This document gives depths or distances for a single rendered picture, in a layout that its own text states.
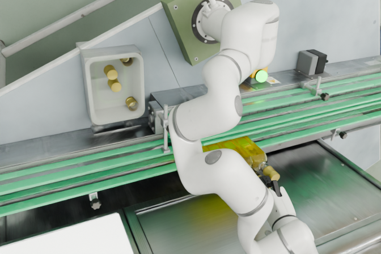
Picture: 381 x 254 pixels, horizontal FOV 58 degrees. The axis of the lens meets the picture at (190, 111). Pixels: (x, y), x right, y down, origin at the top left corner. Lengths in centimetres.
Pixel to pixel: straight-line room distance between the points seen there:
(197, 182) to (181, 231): 42
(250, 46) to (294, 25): 69
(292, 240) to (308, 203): 50
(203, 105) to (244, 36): 19
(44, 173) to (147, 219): 33
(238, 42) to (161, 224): 61
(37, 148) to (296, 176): 93
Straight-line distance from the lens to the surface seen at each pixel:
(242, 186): 67
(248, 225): 75
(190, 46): 115
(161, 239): 107
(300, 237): 82
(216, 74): 66
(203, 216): 114
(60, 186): 114
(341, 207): 134
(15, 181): 109
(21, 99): 115
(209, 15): 109
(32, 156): 113
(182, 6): 110
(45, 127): 120
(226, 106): 63
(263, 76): 130
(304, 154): 154
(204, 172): 67
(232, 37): 77
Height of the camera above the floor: 179
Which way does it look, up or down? 52 degrees down
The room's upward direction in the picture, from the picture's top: 137 degrees clockwise
